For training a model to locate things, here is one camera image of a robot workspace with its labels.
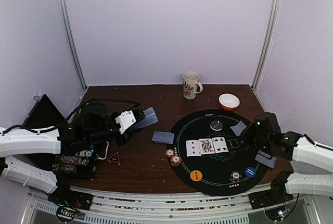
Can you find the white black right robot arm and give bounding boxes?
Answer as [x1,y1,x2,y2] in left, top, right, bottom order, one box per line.
[241,112,332,209]

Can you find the three of diamonds card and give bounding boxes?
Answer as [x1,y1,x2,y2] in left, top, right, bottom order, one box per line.
[186,140,201,157]

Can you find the round black poker mat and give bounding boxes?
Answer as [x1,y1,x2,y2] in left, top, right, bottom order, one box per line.
[167,109,268,196]

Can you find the blue playing card deck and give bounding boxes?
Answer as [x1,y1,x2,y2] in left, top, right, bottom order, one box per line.
[133,107,158,129]

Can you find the aluminium front rail base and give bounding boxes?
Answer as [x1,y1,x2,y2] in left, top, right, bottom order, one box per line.
[22,178,322,224]

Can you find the floral ceramic mug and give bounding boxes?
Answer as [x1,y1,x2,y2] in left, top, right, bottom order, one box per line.
[183,71,203,99]

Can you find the clear dealer button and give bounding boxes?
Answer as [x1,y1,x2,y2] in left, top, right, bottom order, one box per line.
[210,120,223,131]

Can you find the three of clubs card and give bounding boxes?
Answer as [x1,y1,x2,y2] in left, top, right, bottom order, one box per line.
[212,137,228,154]

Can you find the black poker chip case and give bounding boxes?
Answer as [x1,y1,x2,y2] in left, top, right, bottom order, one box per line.
[23,94,98,180]

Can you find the left aluminium frame post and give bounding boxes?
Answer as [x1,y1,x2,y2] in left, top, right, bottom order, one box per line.
[59,0,87,90]

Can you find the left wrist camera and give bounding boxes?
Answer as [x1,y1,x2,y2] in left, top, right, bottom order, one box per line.
[115,110,137,134]

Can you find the white orange bowl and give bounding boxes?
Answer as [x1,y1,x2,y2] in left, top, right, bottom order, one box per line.
[219,93,240,111]

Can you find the red poker chip stack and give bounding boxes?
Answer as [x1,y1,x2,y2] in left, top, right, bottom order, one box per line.
[165,149,175,157]

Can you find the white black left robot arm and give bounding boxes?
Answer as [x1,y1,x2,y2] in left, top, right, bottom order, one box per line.
[1,98,145,207]

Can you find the aluminium frame post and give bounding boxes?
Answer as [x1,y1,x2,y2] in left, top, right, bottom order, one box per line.
[252,0,281,92]
[59,0,87,90]

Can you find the single blue playing card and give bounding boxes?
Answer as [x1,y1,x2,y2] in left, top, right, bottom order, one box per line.
[152,132,174,144]

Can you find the right aluminium frame post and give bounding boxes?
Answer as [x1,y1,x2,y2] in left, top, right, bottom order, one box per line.
[252,0,281,92]

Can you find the orange big blind button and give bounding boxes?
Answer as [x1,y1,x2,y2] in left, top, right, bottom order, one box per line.
[190,170,203,182]

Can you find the blue small blind button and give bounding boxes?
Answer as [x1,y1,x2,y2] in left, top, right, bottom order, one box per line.
[245,167,256,178]

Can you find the black red triangle marker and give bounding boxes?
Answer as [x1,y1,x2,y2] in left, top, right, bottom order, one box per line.
[107,152,121,165]

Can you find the queen of hearts card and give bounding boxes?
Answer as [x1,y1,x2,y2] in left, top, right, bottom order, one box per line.
[199,139,215,155]

